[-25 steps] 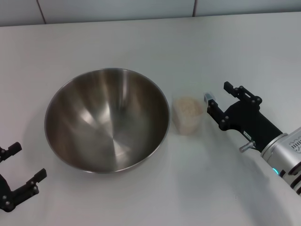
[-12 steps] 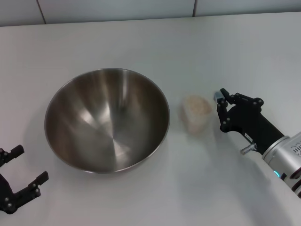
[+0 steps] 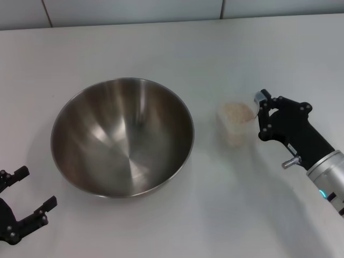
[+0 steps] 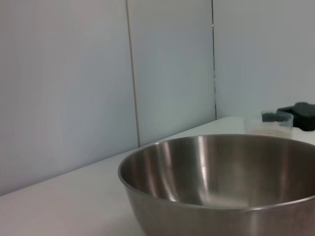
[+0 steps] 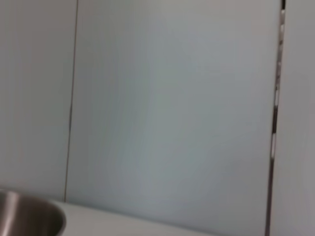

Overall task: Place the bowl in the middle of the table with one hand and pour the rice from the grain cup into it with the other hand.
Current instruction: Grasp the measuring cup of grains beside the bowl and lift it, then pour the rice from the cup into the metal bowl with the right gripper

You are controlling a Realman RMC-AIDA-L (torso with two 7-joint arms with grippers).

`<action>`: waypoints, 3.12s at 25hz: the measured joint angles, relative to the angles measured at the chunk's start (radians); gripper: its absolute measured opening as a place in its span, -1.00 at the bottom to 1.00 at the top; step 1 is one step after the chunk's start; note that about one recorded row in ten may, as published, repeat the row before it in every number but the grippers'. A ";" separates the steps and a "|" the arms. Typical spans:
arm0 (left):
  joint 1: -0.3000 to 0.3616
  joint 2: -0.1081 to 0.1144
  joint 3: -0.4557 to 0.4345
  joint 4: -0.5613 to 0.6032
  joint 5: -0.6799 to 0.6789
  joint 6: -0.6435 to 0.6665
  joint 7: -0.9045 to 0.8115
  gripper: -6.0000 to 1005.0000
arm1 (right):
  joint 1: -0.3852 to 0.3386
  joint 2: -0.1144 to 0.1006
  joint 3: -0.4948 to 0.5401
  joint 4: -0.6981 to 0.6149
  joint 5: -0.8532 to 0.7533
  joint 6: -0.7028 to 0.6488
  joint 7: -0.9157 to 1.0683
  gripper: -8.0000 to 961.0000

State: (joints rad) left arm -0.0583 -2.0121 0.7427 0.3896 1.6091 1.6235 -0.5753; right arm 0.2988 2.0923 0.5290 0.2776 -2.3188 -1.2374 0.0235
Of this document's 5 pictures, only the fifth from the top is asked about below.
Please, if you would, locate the stainless steel mixing bowl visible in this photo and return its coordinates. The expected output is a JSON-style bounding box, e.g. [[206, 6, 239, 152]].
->
[[0, 188, 67, 236]]

